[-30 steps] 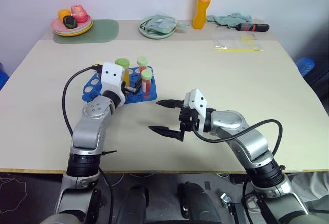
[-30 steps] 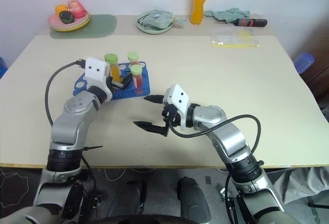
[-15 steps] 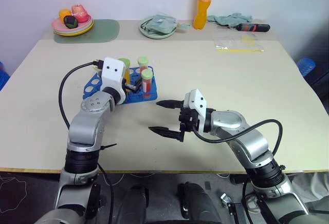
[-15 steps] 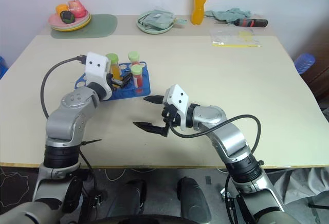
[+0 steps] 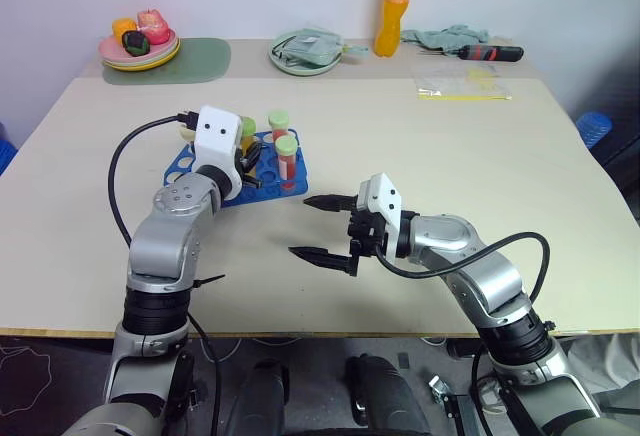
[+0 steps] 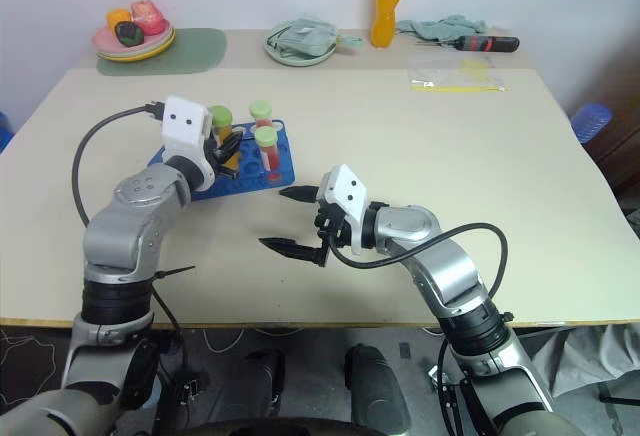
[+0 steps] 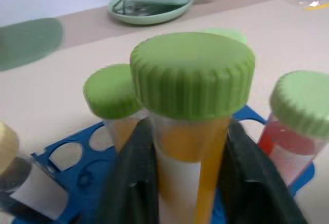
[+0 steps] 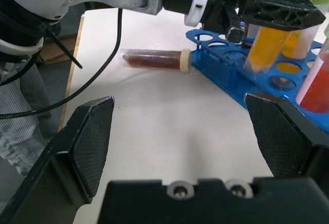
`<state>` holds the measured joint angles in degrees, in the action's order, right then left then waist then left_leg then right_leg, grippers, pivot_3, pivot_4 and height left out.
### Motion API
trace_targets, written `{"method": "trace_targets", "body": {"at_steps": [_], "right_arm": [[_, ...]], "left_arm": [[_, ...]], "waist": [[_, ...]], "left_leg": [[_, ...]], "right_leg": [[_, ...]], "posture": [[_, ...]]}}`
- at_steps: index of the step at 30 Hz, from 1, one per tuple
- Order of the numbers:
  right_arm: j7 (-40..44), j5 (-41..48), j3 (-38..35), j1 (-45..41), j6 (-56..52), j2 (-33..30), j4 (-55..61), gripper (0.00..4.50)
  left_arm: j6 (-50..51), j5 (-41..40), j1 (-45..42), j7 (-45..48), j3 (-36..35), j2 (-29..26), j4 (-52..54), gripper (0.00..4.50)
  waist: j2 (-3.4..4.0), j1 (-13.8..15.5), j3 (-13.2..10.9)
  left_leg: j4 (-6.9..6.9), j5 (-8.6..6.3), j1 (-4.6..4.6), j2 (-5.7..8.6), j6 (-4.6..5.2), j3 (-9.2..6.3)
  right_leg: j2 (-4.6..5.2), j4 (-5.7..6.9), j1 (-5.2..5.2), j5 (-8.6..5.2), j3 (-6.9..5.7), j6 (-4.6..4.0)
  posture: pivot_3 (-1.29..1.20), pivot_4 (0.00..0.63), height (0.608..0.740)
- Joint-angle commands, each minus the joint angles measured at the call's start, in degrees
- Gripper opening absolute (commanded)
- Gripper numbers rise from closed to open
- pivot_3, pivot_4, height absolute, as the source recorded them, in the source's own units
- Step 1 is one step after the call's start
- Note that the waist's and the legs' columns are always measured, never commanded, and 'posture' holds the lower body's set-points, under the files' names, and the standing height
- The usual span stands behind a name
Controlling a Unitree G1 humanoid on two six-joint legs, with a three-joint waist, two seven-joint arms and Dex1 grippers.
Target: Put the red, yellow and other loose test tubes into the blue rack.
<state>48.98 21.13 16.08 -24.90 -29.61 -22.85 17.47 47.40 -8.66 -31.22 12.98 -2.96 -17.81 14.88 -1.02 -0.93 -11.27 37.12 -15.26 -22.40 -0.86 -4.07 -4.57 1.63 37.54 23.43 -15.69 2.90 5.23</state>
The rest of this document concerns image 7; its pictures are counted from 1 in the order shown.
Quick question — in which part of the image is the yellow test tube green cap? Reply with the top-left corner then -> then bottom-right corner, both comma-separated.
130,31 -> 256,224
82,63 -> 148,155

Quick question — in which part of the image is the light green round plate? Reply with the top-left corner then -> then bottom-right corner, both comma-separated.
107,0 -> 196,26

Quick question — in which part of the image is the dark green round mat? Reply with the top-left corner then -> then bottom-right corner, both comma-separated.
0,17 -> 64,72

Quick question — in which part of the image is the blue test tube rack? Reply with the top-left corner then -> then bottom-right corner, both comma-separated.
11,104 -> 316,224

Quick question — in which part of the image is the dark test tube cream cap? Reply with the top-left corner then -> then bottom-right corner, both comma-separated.
0,121 -> 69,221

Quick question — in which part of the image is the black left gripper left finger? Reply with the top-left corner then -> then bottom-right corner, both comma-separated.
93,118 -> 160,224

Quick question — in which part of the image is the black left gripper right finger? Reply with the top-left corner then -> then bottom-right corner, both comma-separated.
213,117 -> 309,224

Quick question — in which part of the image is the red test tube green cap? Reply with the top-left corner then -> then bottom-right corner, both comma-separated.
257,70 -> 329,186

